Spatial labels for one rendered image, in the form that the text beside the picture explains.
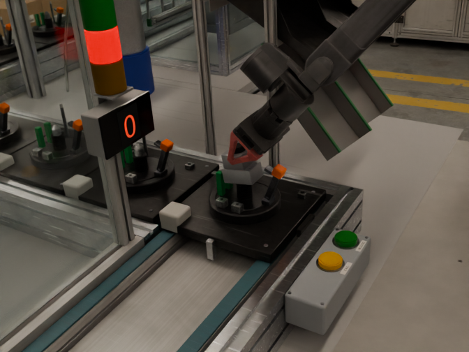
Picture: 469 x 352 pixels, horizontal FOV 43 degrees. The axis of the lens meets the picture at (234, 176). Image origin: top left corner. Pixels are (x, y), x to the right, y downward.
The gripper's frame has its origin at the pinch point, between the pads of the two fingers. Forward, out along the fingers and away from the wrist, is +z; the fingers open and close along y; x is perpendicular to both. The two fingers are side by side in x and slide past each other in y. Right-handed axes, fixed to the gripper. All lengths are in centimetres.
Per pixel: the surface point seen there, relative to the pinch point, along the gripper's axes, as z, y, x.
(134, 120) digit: -4.2, 17.9, -14.5
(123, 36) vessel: 50, -54, -56
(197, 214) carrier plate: 11.9, 7.1, 3.0
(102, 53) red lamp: -12.5, 21.3, -23.2
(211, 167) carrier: 17.0, -10.0, -3.1
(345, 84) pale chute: -1.4, -44.1, 3.1
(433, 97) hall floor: 103, -303, 43
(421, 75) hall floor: 115, -342, 28
